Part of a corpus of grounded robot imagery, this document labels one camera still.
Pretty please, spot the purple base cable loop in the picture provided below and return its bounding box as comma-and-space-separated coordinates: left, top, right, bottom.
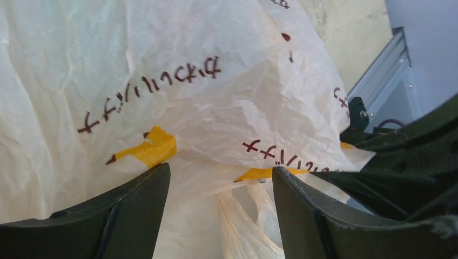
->
377, 118, 408, 128

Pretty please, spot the aluminium frame rail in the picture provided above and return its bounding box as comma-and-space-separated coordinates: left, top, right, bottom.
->
348, 27, 422, 133

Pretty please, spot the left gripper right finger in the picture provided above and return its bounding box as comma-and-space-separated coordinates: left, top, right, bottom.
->
272, 167, 457, 258

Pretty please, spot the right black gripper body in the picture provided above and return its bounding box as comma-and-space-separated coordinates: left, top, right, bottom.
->
316, 97, 457, 221

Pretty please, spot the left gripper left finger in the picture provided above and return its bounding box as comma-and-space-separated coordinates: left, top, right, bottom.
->
1, 163, 171, 258

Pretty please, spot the orange printed plastic bag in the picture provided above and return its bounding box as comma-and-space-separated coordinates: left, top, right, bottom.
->
1, 1, 375, 258

